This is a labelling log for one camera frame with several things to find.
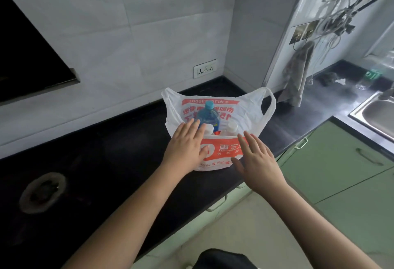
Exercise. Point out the person's left hand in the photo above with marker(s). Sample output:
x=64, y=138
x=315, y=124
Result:
x=184, y=148

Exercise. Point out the person's right hand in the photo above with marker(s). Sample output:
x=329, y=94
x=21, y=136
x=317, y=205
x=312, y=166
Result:
x=261, y=170

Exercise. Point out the person's left little finger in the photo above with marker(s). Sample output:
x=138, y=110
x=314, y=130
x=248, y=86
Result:
x=174, y=136

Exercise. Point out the person's right little finger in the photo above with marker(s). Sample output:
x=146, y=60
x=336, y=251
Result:
x=268, y=153

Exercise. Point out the person's left middle finger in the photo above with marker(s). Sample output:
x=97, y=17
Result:
x=189, y=129

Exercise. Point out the person's left thumb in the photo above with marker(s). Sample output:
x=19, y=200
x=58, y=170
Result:
x=204, y=153

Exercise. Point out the person's right thumb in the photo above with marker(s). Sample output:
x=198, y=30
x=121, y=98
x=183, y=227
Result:
x=237, y=162

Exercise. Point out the person's right middle finger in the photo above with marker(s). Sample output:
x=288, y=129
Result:
x=251, y=142

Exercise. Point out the person's right forearm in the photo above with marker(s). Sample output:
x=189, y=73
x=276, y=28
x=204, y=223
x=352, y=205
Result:
x=314, y=225

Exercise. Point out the person's left forearm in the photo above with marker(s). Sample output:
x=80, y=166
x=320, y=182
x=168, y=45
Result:
x=129, y=216

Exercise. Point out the small white capped bottle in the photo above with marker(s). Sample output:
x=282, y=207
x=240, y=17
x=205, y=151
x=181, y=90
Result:
x=210, y=128

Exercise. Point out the blue bottle with blue cap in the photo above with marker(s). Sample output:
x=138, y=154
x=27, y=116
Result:
x=209, y=116

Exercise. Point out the white capped jar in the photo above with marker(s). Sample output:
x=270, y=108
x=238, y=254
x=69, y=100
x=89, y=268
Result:
x=231, y=127

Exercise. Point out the white plastic bag red print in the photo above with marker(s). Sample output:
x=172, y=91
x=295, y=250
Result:
x=246, y=109

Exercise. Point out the grey hanging cloth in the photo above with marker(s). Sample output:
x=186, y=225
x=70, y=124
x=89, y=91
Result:
x=297, y=75

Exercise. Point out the dark scouring pad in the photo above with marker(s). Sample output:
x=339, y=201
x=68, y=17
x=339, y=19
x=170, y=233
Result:
x=327, y=78

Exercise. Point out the person's dark clothing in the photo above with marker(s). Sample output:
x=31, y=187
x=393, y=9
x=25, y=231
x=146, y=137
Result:
x=223, y=259

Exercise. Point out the crumpled white paper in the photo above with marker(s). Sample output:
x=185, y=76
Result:
x=340, y=81

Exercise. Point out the stainless steel sink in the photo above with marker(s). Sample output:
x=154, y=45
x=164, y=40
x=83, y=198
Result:
x=375, y=115

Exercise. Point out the large green cabinet door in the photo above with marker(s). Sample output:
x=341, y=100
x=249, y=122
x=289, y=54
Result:
x=366, y=216

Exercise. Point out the clear plastic bottle green label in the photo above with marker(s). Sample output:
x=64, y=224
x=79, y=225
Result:
x=374, y=73

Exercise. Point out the black range hood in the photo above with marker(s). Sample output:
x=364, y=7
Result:
x=27, y=56

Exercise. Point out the brass double wall hook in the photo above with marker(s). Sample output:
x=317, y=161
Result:
x=303, y=32

